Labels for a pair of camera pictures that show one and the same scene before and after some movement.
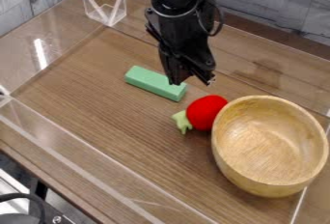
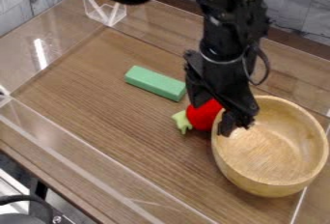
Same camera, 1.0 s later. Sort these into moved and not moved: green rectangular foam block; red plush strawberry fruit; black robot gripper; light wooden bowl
Moved: black robot gripper
Not moved: green rectangular foam block; red plush strawberry fruit; light wooden bowl
